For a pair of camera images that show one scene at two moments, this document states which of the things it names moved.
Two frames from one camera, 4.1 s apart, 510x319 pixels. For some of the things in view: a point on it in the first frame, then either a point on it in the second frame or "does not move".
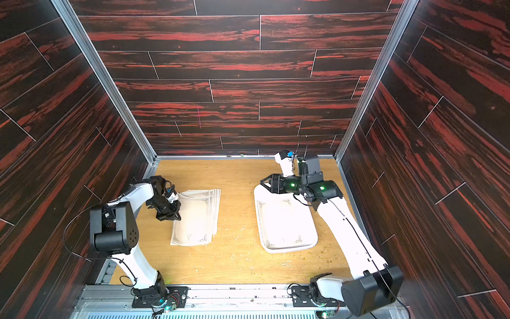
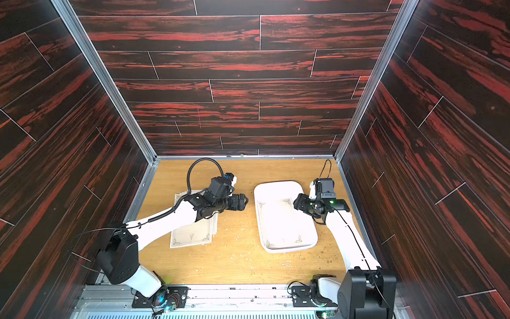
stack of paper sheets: x=200 y=211 does not move
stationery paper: x=279 y=223 does not move
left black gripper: x=174 y=214 to x=236 y=207
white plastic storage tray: x=285 y=224 does not move
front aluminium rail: x=115 y=302 does not move
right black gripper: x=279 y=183 to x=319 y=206
